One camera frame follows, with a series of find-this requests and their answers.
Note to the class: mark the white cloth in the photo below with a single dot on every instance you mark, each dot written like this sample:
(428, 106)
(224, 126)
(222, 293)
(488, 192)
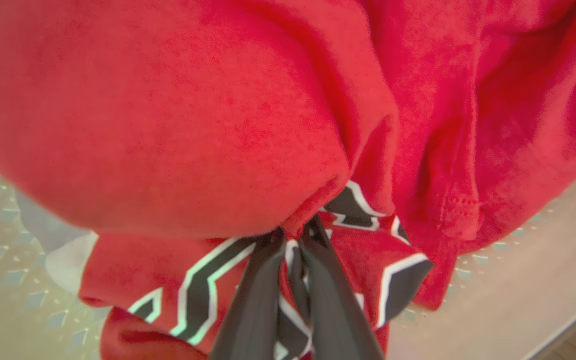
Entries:
(68, 255)

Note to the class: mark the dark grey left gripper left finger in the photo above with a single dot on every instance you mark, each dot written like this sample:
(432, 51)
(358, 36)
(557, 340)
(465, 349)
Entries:
(253, 310)

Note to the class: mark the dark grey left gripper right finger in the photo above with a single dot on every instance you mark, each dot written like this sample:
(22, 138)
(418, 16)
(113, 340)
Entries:
(335, 310)

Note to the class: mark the red shirt with black-white print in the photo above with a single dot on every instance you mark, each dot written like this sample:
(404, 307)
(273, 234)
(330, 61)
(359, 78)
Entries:
(218, 115)

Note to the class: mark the cream perforated laundry basket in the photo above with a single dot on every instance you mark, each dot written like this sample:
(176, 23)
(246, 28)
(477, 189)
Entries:
(508, 295)

